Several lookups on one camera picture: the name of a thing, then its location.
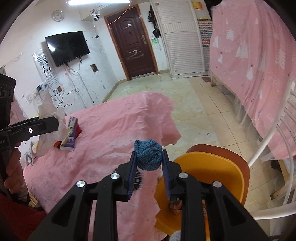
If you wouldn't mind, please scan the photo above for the white tissue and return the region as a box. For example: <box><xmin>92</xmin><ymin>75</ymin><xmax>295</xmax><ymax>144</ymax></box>
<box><xmin>36</xmin><ymin>89</ymin><xmax>68</xmax><ymax>158</ymax></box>

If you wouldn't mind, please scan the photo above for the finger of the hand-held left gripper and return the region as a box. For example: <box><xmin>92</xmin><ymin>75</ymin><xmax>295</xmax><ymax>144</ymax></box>
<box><xmin>3</xmin><ymin>117</ymin><xmax>42</xmax><ymax>131</ymax></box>
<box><xmin>11</xmin><ymin>116</ymin><xmax>59</xmax><ymax>141</ymax></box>

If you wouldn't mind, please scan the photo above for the eye chart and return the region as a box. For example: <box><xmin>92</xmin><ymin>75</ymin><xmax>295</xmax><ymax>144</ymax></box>
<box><xmin>32</xmin><ymin>50</ymin><xmax>60</xmax><ymax>100</ymax></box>

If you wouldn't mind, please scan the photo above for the coloured grid poster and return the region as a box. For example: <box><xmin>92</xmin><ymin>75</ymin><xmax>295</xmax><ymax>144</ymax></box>
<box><xmin>198</xmin><ymin>19</ymin><xmax>213</xmax><ymax>48</ymax></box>

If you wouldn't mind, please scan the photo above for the white face mask box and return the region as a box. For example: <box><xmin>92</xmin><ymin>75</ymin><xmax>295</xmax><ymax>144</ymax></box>
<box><xmin>67</xmin><ymin>116</ymin><xmax>78</xmax><ymax>137</ymax></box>

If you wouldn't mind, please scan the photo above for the yellow plastic chair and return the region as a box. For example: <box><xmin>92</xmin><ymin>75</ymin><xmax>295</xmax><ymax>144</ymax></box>
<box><xmin>154</xmin><ymin>152</ymin><xmax>245</xmax><ymax>235</ymax></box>

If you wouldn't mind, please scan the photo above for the brown chair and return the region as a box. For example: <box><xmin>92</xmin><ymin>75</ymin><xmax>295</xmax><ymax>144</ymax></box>
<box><xmin>186</xmin><ymin>144</ymin><xmax>250</xmax><ymax>207</ymax></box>

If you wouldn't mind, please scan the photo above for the grey knitted cloth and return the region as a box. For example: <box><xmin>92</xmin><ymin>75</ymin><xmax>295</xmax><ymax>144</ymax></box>
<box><xmin>170</xmin><ymin>230</ymin><xmax>183</xmax><ymax>241</ymax></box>

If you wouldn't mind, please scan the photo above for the person's left forearm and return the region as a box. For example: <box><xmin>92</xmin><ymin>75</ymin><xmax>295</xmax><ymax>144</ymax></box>
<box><xmin>0</xmin><ymin>192</ymin><xmax>47</xmax><ymax>241</ymax></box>

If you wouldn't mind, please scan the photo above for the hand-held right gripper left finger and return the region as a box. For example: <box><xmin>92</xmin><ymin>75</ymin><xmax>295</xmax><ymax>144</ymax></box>
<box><xmin>28</xmin><ymin>151</ymin><xmax>139</xmax><ymax>241</ymax></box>

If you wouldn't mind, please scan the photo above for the person's left hand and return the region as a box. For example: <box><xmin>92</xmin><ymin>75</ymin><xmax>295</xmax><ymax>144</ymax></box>
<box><xmin>4</xmin><ymin>142</ymin><xmax>27</xmax><ymax>193</ymax></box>

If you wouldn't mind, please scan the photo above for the ceiling light tube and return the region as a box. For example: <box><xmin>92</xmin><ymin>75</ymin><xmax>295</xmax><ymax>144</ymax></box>
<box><xmin>66</xmin><ymin>0</ymin><xmax>131</xmax><ymax>5</ymax></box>

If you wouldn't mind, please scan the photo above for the dark brown door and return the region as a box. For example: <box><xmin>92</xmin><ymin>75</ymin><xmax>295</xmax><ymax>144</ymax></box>
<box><xmin>104</xmin><ymin>9</ymin><xmax>159</xmax><ymax>81</ymax></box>

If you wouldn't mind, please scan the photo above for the blue knitted cloth ball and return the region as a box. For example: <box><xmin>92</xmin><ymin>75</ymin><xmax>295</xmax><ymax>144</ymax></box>
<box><xmin>134</xmin><ymin>139</ymin><xmax>163</xmax><ymax>171</ymax></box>

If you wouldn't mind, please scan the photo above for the black hanging garment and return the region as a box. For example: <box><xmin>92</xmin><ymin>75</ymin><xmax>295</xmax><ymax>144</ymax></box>
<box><xmin>148</xmin><ymin>6</ymin><xmax>158</xmax><ymax>22</ymax></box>

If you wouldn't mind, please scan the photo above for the white louvred wardrobe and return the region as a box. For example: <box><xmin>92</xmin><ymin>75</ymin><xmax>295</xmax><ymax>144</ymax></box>
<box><xmin>150</xmin><ymin>0</ymin><xmax>212</xmax><ymax>79</ymax></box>

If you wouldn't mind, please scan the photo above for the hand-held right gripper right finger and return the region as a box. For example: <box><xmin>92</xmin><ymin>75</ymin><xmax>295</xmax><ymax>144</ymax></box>
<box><xmin>161</xmin><ymin>149</ymin><xmax>270</xmax><ymax>241</ymax></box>

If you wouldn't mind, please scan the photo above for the purple white packet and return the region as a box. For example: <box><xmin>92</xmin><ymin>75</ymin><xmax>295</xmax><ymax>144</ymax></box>
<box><xmin>60</xmin><ymin>137</ymin><xmax>75</xmax><ymax>151</ymax></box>

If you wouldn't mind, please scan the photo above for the round white wall clock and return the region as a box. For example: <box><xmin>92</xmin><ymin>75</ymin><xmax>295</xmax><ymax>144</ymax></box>
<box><xmin>51</xmin><ymin>10</ymin><xmax>64</xmax><ymax>22</ymax></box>

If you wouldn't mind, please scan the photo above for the white metal chair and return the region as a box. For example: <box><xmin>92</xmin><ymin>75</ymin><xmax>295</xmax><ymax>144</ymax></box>
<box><xmin>248</xmin><ymin>83</ymin><xmax>296</xmax><ymax>219</ymax></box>

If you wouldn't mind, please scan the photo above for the black wall television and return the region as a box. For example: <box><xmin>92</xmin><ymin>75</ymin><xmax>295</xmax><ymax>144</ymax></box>
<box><xmin>45</xmin><ymin>31</ymin><xmax>90</xmax><ymax>67</ymax></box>

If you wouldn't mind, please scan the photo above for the wall mirror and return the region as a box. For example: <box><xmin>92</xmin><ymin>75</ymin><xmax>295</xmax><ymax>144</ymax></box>
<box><xmin>9</xmin><ymin>97</ymin><xmax>28</xmax><ymax>124</ymax></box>

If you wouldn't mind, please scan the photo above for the pink tree-print curtain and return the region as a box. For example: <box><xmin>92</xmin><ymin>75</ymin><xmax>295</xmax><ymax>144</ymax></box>
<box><xmin>208</xmin><ymin>0</ymin><xmax>296</xmax><ymax>160</ymax></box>

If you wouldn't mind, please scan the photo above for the beige crumpled paper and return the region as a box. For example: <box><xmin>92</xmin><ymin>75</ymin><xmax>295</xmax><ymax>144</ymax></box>
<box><xmin>169</xmin><ymin>200</ymin><xmax>183</xmax><ymax>215</ymax></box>

